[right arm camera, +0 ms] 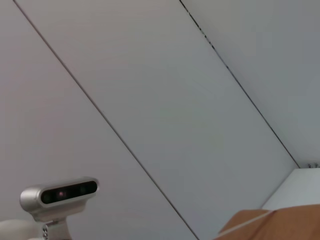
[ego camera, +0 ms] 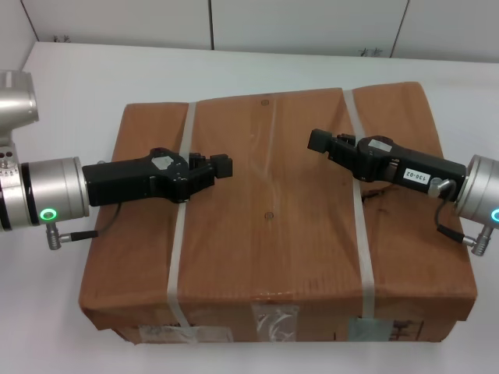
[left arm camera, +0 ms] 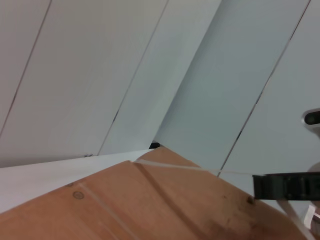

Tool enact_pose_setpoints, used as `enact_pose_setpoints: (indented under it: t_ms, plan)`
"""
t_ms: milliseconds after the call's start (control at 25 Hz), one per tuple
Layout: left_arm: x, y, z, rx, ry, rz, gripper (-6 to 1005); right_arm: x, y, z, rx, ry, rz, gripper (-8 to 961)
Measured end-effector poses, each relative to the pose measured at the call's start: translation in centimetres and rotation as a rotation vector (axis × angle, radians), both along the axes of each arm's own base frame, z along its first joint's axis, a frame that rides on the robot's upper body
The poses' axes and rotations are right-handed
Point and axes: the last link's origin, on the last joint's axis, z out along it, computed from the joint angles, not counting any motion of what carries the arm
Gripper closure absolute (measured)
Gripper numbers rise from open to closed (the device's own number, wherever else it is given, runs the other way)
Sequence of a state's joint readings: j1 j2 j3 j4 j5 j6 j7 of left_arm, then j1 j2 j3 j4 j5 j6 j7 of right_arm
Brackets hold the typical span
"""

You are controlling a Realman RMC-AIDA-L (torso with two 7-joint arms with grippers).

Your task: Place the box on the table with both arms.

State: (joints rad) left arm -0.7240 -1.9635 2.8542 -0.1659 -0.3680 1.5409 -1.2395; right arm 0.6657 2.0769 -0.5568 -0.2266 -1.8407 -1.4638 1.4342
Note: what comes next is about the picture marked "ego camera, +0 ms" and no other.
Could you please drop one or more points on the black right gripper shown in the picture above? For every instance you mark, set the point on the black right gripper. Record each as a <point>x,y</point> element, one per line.
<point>413,169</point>

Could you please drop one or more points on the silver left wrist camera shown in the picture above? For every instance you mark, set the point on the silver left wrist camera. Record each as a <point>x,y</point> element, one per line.
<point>17,101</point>

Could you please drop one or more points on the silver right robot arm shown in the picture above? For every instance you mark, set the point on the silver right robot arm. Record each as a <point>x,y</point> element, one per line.
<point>481,191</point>

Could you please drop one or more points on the brown cardboard box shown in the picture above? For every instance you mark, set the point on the brown cardboard box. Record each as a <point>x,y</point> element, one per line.
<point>273,241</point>

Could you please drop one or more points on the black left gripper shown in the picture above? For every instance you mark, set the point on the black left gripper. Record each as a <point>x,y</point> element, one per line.
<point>128,183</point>

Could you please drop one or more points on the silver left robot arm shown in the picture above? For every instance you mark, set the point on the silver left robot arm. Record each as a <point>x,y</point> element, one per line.
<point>50,192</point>

